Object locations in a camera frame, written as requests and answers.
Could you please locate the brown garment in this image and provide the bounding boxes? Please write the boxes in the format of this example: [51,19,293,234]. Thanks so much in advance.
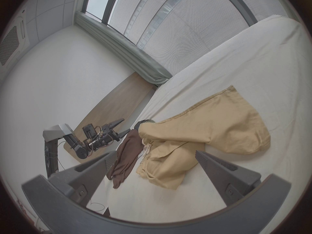
[106,129,144,189]

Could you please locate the window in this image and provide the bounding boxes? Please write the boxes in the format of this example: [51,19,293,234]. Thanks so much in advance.
[85,0,300,77]

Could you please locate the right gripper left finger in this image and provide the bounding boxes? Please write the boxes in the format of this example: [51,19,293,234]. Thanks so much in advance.
[49,151,117,208]

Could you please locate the grey-green curtain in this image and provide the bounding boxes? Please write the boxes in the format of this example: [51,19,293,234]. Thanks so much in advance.
[74,11,172,86]

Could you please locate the white ceiling air conditioner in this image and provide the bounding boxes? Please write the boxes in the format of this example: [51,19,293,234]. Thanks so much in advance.
[0,7,31,72]

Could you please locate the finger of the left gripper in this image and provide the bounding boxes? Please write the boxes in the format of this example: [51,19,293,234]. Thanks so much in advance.
[109,117,125,130]
[117,128,132,139]

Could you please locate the dark grey garment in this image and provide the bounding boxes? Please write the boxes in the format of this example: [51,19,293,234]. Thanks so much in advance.
[134,119,155,131]

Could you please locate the bed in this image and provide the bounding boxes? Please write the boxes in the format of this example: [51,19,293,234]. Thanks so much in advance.
[64,15,311,225]

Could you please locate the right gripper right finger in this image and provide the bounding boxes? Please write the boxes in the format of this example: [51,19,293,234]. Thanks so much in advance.
[195,150,262,208]

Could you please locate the tan shorts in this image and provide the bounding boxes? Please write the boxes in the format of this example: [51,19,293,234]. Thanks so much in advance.
[135,85,271,191]

